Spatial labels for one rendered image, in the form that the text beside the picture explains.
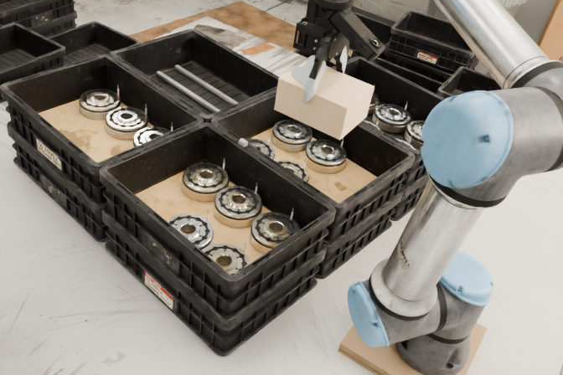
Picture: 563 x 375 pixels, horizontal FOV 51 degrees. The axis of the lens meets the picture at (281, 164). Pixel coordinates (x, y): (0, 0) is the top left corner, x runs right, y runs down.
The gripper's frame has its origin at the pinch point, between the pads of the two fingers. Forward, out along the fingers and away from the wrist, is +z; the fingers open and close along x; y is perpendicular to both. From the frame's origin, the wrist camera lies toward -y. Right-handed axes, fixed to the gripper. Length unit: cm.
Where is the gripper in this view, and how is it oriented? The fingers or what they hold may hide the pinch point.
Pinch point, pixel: (325, 91)
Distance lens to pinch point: 124.2
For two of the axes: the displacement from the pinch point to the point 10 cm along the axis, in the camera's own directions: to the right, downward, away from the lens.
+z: -1.3, 7.9, 6.0
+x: -5.4, 4.5, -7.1
